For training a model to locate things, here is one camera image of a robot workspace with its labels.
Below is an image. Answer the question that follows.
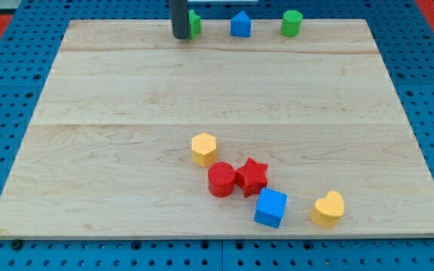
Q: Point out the blue pentagon block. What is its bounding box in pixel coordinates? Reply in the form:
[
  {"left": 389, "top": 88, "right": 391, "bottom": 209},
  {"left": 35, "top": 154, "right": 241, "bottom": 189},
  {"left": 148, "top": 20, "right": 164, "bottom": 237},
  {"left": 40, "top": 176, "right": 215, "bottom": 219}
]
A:
[{"left": 230, "top": 11, "right": 252, "bottom": 38}]

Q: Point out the green star block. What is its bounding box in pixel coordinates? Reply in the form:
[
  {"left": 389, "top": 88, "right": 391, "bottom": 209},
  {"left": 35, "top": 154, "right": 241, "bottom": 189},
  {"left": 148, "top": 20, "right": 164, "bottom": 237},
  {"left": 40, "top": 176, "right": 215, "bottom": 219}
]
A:
[{"left": 188, "top": 10, "right": 201, "bottom": 39}]

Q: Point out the yellow heart block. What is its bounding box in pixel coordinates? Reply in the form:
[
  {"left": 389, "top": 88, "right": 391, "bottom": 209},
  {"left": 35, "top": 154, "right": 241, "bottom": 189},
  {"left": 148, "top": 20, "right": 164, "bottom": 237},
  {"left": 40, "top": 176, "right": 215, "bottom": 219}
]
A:
[{"left": 310, "top": 190, "right": 345, "bottom": 227}]

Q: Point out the blue cube block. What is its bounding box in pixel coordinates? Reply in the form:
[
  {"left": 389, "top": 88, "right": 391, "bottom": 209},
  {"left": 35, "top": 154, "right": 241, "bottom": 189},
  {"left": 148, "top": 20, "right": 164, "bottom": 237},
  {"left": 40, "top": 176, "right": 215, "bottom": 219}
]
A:
[{"left": 254, "top": 188, "right": 288, "bottom": 228}]

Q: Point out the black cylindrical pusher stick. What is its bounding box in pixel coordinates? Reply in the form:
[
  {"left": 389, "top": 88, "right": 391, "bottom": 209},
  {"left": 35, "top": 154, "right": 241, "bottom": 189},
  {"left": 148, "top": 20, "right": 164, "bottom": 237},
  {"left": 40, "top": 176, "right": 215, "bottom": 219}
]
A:
[{"left": 169, "top": 0, "right": 191, "bottom": 39}]

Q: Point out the yellow hexagon block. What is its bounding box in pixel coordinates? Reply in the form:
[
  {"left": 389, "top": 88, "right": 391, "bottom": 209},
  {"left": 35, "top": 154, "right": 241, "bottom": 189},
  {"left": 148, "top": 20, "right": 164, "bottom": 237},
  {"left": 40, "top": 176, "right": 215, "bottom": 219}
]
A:
[{"left": 191, "top": 132, "right": 217, "bottom": 167}]

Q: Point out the green cylinder block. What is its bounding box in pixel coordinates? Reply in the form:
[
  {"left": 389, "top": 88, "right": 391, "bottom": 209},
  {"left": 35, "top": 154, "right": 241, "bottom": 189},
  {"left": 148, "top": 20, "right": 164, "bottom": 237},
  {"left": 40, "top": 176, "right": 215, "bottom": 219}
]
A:
[{"left": 281, "top": 10, "right": 303, "bottom": 38}]

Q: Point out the red cylinder block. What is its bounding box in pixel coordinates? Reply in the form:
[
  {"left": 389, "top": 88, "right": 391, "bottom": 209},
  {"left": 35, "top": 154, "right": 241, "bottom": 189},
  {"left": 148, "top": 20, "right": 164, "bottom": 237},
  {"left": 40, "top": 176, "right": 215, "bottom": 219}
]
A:
[{"left": 207, "top": 162, "right": 235, "bottom": 197}]

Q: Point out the red star block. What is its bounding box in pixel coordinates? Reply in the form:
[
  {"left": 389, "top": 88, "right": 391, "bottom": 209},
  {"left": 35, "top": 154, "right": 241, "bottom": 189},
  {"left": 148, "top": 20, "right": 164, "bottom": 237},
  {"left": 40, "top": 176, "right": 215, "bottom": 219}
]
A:
[{"left": 235, "top": 157, "right": 268, "bottom": 198}]

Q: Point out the light wooden board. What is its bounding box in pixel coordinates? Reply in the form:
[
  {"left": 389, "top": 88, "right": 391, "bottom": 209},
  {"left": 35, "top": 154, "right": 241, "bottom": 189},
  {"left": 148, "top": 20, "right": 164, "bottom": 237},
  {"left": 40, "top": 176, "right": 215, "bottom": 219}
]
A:
[{"left": 0, "top": 19, "right": 434, "bottom": 240}]

